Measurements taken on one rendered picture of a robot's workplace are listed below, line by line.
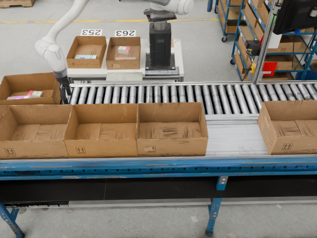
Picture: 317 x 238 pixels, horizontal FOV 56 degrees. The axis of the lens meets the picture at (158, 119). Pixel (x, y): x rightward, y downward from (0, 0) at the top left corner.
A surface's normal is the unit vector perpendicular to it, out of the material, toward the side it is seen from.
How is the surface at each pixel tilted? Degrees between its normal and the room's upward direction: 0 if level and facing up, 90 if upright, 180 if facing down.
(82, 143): 90
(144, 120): 90
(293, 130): 0
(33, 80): 90
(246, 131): 0
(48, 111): 90
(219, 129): 0
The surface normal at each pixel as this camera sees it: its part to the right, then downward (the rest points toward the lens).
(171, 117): 0.02, 0.69
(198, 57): 0.00, -0.71
